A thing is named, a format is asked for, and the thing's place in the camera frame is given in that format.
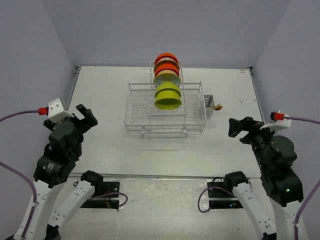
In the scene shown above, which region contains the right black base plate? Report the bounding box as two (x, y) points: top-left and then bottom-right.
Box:
(207, 189), (243, 210)

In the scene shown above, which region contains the small brown object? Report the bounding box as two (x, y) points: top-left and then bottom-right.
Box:
(213, 104), (223, 111)

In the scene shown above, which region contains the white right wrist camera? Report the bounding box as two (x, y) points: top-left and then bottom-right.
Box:
(259, 110), (291, 132)

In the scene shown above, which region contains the white wire dish rack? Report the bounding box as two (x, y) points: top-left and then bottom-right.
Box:
(124, 60), (207, 138)

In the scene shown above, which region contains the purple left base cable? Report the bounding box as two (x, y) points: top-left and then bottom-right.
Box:
(87, 191), (129, 208)

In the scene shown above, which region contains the orange bowl front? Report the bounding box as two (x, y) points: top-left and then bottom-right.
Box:
(154, 63), (180, 77)

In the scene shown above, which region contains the yellow sun patterned bowl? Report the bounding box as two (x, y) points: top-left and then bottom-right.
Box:
(153, 70), (182, 86)

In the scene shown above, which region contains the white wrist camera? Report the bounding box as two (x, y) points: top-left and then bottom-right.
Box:
(259, 110), (291, 132)
(48, 98), (73, 124)

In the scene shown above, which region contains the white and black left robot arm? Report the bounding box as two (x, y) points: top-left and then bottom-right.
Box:
(9, 101), (104, 240)

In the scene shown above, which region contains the white cutlery holder basket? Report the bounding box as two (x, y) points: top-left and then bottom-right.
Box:
(204, 94), (215, 119)

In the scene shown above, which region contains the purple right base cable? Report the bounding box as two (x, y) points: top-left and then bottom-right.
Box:
(197, 186), (236, 214)

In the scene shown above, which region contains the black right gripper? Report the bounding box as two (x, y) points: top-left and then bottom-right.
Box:
(228, 115), (281, 170)

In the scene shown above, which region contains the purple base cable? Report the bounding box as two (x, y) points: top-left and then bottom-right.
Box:
(87, 191), (129, 208)
(197, 186), (236, 214)

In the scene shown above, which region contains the floral patterned bowl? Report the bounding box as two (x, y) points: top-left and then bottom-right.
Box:
(153, 57), (180, 73)

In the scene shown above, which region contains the lime green bowl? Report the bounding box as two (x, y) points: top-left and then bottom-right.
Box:
(154, 81), (182, 110)

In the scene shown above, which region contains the orange bowl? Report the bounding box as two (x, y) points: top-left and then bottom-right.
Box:
(154, 63), (180, 77)
(154, 52), (179, 64)

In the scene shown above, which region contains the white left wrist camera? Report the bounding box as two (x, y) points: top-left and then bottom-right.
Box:
(48, 98), (73, 124)

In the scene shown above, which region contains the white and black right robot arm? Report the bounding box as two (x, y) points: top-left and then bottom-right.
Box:
(223, 117), (304, 240)

